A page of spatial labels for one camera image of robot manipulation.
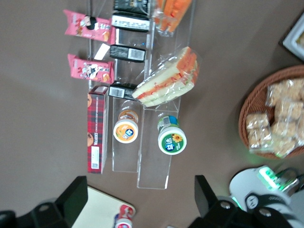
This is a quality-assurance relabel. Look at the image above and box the small black snack box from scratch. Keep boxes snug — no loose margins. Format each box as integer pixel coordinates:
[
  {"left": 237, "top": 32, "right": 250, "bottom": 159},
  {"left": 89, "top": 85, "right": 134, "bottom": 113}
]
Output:
[
  {"left": 108, "top": 80, "right": 141, "bottom": 101},
  {"left": 111, "top": 14, "right": 151, "bottom": 33},
  {"left": 109, "top": 44, "right": 146, "bottom": 63},
  {"left": 113, "top": 0, "right": 151, "bottom": 15}
]

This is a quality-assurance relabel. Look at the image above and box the pink snack packet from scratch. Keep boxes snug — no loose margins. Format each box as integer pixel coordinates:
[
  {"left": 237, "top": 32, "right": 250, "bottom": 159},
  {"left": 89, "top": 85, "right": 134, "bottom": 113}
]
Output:
[
  {"left": 67, "top": 53, "right": 115, "bottom": 85},
  {"left": 63, "top": 9, "right": 116, "bottom": 45}
]

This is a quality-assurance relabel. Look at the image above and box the clear bagged rice crisp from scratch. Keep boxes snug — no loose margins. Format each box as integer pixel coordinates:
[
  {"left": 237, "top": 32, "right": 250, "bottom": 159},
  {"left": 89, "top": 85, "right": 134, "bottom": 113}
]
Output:
[
  {"left": 272, "top": 101, "right": 304, "bottom": 133},
  {"left": 267, "top": 78, "right": 304, "bottom": 108},
  {"left": 272, "top": 132, "right": 300, "bottom": 159},
  {"left": 245, "top": 112, "right": 274, "bottom": 153}
]

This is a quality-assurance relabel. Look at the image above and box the dark brown wicker basket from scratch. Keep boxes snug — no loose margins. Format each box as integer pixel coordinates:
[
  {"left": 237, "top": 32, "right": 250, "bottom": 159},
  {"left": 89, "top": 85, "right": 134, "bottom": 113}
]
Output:
[{"left": 238, "top": 65, "right": 304, "bottom": 160}]

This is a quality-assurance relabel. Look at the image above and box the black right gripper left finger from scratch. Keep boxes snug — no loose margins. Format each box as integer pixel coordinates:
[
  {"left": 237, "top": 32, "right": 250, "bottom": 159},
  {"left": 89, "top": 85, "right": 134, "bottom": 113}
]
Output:
[{"left": 16, "top": 175, "right": 89, "bottom": 228}]

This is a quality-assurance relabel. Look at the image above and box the white rectangular bin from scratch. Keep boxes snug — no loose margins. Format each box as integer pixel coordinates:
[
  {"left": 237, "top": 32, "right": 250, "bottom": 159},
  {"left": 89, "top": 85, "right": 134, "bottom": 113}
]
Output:
[{"left": 282, "top": 11, "right": 304, "bottom": 63}]

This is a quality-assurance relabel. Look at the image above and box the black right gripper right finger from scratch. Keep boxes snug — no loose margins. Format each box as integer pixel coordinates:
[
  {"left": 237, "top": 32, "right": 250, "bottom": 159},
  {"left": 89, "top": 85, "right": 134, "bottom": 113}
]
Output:
[{"left": 189, "top": 175, "right": 288, "bottom": 228}]

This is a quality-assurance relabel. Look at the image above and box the white paper tag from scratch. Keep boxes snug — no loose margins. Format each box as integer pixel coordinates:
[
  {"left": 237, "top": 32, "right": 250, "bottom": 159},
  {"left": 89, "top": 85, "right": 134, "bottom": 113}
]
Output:
[{"left": 94, "top": 43, "right": 108, "bottom": 61}]

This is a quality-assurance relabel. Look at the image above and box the green lidded gum jar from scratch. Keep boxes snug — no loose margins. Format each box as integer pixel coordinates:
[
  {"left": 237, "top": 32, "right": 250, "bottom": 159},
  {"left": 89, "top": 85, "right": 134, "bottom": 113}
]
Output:
[{"left": 157, "top": 114, "right": 188, "bottom": 156}]

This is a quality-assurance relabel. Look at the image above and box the triangle sandwich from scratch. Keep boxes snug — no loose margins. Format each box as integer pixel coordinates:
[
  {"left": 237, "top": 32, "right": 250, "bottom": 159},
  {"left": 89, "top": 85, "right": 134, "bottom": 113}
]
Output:
[
  {"left": 132, "top": 46, "right": 200, "bottom": 108},
  {"left": 152, "top": 0, "right": 193, "bottom": 37}
]

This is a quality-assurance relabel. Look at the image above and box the cream plastic tray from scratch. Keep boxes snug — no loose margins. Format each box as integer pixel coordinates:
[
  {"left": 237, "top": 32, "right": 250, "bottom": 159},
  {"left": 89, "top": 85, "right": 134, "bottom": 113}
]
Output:
[{"left": 71, "top": 186, "right": 136, "bottom": 228}]

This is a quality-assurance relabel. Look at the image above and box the orange lidded gum jar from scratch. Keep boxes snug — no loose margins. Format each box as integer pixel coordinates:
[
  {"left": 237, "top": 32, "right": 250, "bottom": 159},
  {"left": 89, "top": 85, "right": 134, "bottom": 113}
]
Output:
[{"left": 113, "top": 108, "right": 140, "bottom": 144}]

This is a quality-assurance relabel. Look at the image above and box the red plaid cookie box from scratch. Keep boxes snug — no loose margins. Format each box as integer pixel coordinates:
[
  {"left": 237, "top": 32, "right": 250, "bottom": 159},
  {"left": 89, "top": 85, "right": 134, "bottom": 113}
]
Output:
[{"left": 86, "top": 85, "right": 110, "bottom": 174}]

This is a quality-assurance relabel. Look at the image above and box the clear acrylic tiered display rack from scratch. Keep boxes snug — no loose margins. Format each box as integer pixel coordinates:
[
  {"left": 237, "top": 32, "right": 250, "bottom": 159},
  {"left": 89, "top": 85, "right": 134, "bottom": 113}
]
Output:
[{"left": 87, "top": 0, "right": 197, "bottom": 190}]

